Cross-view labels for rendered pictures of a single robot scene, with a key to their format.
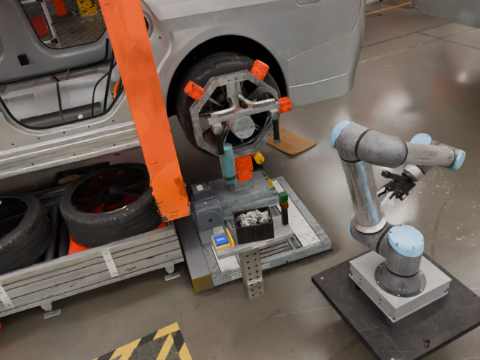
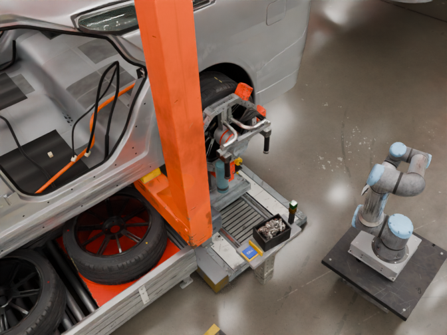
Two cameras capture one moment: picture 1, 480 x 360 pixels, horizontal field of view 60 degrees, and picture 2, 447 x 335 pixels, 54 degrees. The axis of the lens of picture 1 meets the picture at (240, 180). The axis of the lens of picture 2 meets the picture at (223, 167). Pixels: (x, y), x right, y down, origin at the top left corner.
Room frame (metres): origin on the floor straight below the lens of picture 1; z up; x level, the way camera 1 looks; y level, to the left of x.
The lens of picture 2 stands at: (0.41, 0.88, 2.83)
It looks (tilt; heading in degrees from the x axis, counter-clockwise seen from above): 47 degrees down; 335
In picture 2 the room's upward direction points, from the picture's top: 3 degrees counter-clockwise
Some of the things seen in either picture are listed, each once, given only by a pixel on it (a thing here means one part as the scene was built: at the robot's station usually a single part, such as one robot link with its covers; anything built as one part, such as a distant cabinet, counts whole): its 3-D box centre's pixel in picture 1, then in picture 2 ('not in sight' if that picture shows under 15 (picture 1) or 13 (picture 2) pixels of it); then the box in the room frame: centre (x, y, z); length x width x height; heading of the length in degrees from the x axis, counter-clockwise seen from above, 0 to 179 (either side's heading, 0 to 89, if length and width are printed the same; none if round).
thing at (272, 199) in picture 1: (241, 195); (213, 189); (2.49, 0.01, 0.13); 0.50 x 0.36 x 0.10; 103
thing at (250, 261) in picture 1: (251, 266); (264, 261); (1.69, 0.01, 0.21); 0.10 x 0.10 x 0.42; 13
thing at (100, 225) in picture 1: (116, 203); (116, 233); (2.26, 0.84, 0.39); 0.66 x 0.66 x 0.24
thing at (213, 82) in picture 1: (236, 116); (223, 134); (2.33, -0.03, 0.85); 0.54 x 0.07 x 0.54; 103
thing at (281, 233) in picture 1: (251, 236); (269, 240); (1.69, -0.02, 0.44); 0.43 x 0.17 x 0.03; 103
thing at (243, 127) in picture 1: (239, 121); (230, 139); (2.26, -0.05, 0.85); 0.21 x 0.14 x 0.14; 13
